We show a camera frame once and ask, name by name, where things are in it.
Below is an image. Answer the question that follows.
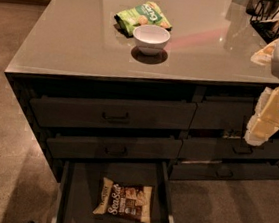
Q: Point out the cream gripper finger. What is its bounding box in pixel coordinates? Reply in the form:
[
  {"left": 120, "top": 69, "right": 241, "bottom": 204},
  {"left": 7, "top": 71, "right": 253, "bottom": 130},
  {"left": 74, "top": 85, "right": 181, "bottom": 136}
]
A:
[{"left": 244, "top": 88, "right": 279, "bottom": 146}]

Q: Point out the brown sea salt chip bag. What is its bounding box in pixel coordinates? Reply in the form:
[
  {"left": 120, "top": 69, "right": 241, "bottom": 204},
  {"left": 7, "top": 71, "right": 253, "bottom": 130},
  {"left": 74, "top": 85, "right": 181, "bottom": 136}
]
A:
[{"left": 93, "top": 177, "right": 153, "bottom": 223}]

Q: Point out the top right drawer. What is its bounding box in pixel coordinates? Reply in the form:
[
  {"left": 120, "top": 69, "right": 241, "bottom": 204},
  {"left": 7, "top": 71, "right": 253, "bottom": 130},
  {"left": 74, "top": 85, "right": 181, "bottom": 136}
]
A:
[{"left": 189, "top": 91, "right": 279, "bottom": 139}]

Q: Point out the bottom right drawer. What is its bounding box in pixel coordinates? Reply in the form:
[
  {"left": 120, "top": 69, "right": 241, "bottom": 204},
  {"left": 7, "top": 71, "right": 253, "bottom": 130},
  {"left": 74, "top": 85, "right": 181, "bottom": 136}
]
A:
[{"left": 169, "top": 163, "right": 279, "bottom": 181}]

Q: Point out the top left drawer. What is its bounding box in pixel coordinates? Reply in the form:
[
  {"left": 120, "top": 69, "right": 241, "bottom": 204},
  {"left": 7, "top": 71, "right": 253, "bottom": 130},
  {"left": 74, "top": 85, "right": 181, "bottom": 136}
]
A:
[{"left": 30, "top": 97, "right": 196, "bottom": 130}]

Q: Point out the open bottom left drawer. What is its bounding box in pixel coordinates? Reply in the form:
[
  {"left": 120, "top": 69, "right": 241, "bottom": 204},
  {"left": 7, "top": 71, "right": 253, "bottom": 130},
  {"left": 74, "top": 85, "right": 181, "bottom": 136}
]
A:
[{"left": 51, "top": 161, "right": 174, "bottom": 223}]

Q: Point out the middle left drawer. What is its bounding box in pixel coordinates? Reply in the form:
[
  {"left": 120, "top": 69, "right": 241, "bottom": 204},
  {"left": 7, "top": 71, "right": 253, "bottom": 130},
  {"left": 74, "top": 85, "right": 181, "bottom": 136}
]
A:
[{"left": 46, "top": 136, "right": 182, "bottom": 159}]

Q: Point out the green chip bag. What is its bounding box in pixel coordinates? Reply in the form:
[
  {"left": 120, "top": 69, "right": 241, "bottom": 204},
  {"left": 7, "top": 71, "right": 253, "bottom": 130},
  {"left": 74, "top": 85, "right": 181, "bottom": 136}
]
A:
[{"left": 114, "top": 1, "right": 172, "bottom": 37}]

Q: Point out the white ceramic bowl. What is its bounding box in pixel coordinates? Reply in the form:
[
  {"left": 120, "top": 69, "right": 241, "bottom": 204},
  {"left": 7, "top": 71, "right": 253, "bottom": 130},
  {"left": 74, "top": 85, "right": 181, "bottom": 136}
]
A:
[{"left": 133, "top": 24, "right": 170, "bottom": 56}]

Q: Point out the dark kitchen island cabinet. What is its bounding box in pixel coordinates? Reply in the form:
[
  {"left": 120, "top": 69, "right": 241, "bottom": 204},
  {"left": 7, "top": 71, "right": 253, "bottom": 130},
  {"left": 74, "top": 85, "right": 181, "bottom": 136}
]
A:
[{"left": 6, "top": 0, "right": 279, "bottom": 175}]

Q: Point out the black wire basket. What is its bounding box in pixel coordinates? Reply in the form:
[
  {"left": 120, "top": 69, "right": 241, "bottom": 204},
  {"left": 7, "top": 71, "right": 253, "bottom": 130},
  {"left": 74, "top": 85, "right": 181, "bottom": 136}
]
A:
[{"left": 250, "top": 0, "right": 279, "bottom": 44}]

